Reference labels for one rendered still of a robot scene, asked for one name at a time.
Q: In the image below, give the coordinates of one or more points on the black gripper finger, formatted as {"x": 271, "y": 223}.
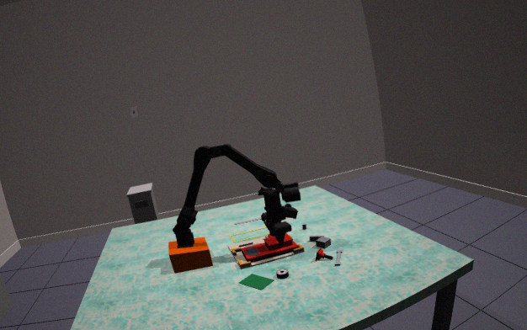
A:
{"x": 280, "y": 238}
{"x": 269, "y": 226}

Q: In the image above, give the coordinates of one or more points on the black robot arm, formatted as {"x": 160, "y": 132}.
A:
{"x": 267, "y": 177}

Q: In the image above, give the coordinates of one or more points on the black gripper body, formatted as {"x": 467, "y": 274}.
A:
{"x": 273, "y": 215}

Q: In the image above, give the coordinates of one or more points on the green flat square mat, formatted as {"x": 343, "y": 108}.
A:
{"x": 256, "y": 281}

